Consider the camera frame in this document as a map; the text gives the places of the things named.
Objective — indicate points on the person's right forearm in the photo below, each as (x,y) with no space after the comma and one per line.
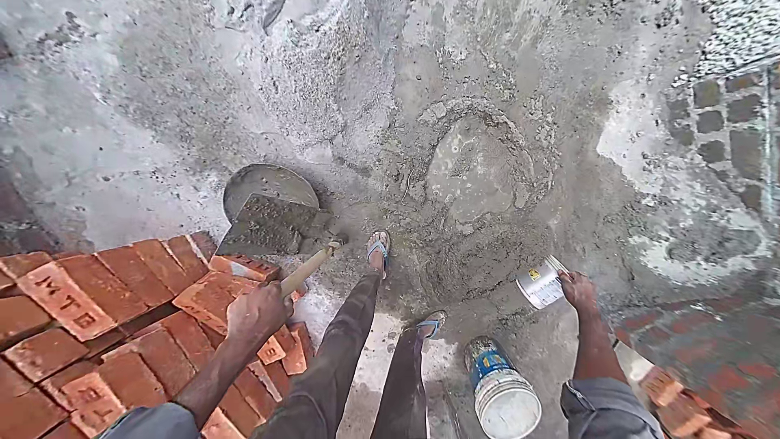
(594,360)

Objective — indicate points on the heap of grey sand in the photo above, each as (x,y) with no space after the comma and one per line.
(332,79)

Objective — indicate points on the heap of wet grey mortar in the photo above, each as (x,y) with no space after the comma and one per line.
(469,256)

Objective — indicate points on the person's right fingers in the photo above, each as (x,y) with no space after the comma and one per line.
(566,281)

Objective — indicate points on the person's left forearm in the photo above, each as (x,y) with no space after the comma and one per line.
(210,378)

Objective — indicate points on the person's left hand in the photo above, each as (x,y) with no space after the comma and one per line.
(253,314)

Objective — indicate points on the stack of orange bricks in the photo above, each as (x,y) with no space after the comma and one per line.
(682,411)

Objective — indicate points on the large white bucket, blue label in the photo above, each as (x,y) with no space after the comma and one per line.
(507,402)

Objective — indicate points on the pile of white gravel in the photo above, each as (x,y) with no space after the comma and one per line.
(740,33)

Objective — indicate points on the round grey metal pan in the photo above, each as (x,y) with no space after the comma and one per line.
(268,180)

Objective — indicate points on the person's left fingers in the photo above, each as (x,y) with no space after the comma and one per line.
(286,305)

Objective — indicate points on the person's right hand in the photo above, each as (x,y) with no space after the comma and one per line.
(583,294)

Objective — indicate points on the pile of red bricks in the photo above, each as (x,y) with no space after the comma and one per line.
(143,305)

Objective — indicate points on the person's legs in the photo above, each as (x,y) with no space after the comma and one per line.
(338,360)

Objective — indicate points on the small white bucket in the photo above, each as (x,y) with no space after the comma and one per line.
(542,284)

